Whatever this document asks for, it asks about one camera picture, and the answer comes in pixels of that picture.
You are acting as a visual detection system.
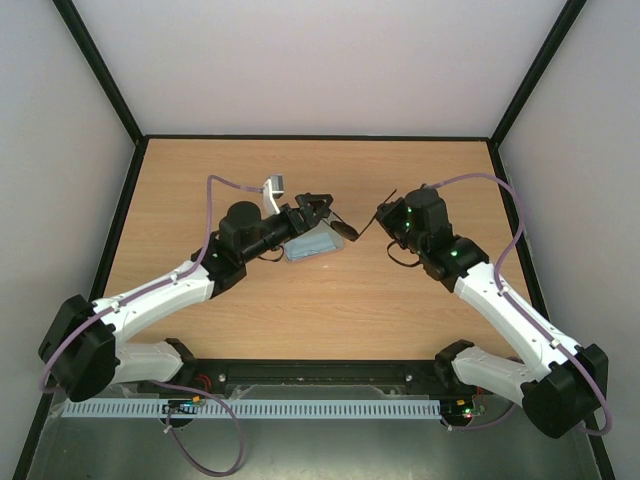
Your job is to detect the pink glasses case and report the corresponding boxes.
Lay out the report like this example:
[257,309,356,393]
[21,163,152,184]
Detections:
[284,222,344,262]

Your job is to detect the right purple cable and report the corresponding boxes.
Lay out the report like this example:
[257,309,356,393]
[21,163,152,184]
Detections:
[424,172,615,438]

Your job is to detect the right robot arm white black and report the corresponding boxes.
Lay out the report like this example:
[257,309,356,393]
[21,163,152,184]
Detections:
[375,186,609,439]

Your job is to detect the purple cable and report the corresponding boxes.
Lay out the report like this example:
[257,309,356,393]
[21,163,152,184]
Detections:
[424,172,615,438]
[38,174,266,476]

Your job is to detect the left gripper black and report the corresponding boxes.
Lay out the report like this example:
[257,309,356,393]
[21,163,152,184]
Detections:
[241,195,334,264]

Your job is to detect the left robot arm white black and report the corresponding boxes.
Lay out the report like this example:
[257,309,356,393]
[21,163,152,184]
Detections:
[38,193,333,402]

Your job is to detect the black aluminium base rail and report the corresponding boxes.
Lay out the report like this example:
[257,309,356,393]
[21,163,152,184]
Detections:
[170,359,478,399]

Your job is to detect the light blue cleaning cloth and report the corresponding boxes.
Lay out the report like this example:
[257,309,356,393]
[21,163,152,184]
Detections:
[284,233,337,262]

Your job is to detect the right controller board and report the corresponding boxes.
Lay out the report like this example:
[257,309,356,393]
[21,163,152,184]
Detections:
[440,394,488,423]

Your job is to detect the black enclosure frame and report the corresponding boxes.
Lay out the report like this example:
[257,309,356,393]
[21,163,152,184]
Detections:
[1,1,639,479]

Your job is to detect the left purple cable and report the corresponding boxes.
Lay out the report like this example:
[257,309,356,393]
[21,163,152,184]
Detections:
[38,174,266,476]

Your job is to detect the controller board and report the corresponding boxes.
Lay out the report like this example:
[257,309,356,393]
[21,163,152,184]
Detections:
[160,395,207,415]
[440,394,488,423]

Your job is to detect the light blue slotted cable duct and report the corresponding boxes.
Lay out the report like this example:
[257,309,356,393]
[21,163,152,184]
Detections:
[61,398,441,420]

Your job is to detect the black gold sunglasses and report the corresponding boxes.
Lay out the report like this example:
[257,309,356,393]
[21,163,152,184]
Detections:
[322,211,377,243]

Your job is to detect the left controller board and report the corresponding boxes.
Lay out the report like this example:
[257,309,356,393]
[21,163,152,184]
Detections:
[160,395,207,415]

